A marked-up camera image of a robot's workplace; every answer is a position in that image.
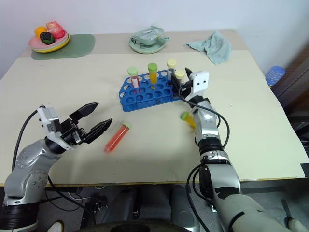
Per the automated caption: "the pale green plate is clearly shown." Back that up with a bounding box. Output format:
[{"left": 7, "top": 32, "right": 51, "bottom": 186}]
[{"left": 128, "top": 35, "right": 168, "bottom": 55}]

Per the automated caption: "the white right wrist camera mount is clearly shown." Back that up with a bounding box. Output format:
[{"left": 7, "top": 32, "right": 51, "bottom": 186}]
[{"left": 187, "top": 70, "right": 210, "bottom": 100}]

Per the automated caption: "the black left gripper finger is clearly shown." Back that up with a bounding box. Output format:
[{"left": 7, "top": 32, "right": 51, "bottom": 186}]
[
  {"left": 69, "top": 102, "right": 99, "bottom": 125},
  {"left": 85, "top": 118, "right": 113, "bottom": 145}
]

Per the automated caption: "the orange tube green cap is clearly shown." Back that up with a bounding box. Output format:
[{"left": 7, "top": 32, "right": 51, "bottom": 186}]
[{"left": 147, "top": 62, "right": 159, "bottom": 90}]

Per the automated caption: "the blue test tube rack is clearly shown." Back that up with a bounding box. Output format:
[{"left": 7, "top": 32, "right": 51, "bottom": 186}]
[{"left": 118, "top": 70, "right": 184, "bottom": 113}]

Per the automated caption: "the green towel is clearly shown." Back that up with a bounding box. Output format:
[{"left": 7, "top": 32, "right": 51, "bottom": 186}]
[{"left": 185, "top": 30, "right": 232, "bottom": 65}]

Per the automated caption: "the black green toy fruit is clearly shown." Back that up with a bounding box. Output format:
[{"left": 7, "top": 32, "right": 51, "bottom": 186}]
[{"left": 39, "top": 31, "right": 55, "bottom": 45}]

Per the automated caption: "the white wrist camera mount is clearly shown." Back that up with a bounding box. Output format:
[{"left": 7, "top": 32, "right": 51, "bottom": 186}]
[
  {"left": 37, "top": 105, "right": 61, "bottom": 141},
  {"left": 187, "top": 70, "right": 210, "bottom": 100}
]

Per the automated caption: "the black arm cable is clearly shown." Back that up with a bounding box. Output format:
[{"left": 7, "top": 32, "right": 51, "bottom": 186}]
[
  {"left": 178, "top": 91, "right": 230, "bottom": 149},
  {"left": 186, "top": 165, "right": 213, "bottom": 232},
  {"left": 11, "top": 105, "right": 42, "bottom": 171}
]

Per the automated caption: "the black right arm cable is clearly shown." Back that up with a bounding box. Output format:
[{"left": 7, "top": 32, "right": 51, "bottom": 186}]
[
  {"left": 178, "top": 91, "right": 230, "bottom": 149},
  {"left": 186, "top": 165, "right": 213, "bottom": 232}
]

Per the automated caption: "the yellow tube green cap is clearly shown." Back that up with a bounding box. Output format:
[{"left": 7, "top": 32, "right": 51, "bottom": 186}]
[{"left": 181, "top": 111, "right": 197, "bottom": 129}]

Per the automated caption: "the white shoe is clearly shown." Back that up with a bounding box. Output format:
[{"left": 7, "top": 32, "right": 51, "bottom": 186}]
[{"left": 46, "top": 220, "right": 65, "bottom": 232}]

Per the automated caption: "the tool with pale handle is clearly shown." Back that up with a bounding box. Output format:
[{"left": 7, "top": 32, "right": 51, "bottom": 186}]
[{"left": 281, "top": 199, "right": 309, "bottom": 232}]

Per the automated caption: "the pink red toy fruit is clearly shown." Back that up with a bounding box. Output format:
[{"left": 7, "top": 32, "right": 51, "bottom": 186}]
[{"left": 46, "top": 21, "right": 66, "bottom": 40}]

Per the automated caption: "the pink plate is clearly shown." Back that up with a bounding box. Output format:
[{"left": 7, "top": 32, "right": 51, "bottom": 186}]
[{"left": 28, "top": 30, "right": 70, "bottom": 52}]

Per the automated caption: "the green placemat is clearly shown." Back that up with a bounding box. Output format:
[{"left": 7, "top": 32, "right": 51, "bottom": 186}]
[{"left": 30, "top": 33, "right": 96, "bottom": 61}]

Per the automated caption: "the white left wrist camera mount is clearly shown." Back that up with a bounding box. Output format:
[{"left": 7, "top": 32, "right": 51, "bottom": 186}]
[{"left": 37, "top": 105, "right": 61, "bottom": 141}]

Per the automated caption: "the crumpled pale green bag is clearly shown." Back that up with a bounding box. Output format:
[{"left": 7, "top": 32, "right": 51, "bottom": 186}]
[{"left": 131, "top": 25, "right": 170, "bottom": 48}]

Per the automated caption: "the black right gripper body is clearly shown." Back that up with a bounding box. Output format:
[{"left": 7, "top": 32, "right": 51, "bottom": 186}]
[{"left": 178, "top": 81, "right": 194, "bottom": 99}]

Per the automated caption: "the yellow plate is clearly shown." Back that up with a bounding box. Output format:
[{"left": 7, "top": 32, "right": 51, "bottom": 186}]
[{"left": 31, "top": 33, "right": 71, "bottom": 54}]

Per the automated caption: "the dark wooden furniture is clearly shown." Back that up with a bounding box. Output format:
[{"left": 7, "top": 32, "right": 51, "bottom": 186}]
[{"left": 271, "top": 45, "right": 309, "bottom": 160}]

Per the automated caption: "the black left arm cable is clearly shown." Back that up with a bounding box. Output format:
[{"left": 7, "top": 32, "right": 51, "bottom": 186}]
[{"left": 11, "top": 105, "right": 42, "bottom": 171}]

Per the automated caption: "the red tube green cap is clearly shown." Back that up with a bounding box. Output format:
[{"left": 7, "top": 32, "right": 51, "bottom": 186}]
[{"left": 104, "top": 121, "right": 132, "bottom": 154}]

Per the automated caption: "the black floor cable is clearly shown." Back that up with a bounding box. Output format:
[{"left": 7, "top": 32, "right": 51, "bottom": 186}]
[{"left": 44, "top": 175, "right": 98, "bottom": 227}]

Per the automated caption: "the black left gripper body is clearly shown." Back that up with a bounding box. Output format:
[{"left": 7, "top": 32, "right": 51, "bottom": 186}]
[{"left": 59, "top": 117, "right": 88, "bottom": 148}]

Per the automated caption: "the clear tube pale yellow cap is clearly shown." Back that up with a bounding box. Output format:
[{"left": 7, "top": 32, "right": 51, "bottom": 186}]
[
  {"left": 166, "top": 58, "right": 178, "bottom": 81},
  {"left": 174, "top": 70, "right": 186, "bottom": 86}
]

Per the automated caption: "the orange toy fruit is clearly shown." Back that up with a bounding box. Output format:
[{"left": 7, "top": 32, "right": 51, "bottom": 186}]
[{"left": 34, "top": 26, "right": 48, "bottom": 37}]

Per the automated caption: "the red tube with white label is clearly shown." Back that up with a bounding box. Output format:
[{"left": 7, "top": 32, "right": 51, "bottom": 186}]
[{"left": 127, "top": 66, "right": 141, "bottom": 94}]

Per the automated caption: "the small black box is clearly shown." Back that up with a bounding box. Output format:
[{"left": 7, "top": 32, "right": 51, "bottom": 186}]
[{"left": 84, "top": 195, "right": 109, "bottom": 215}]

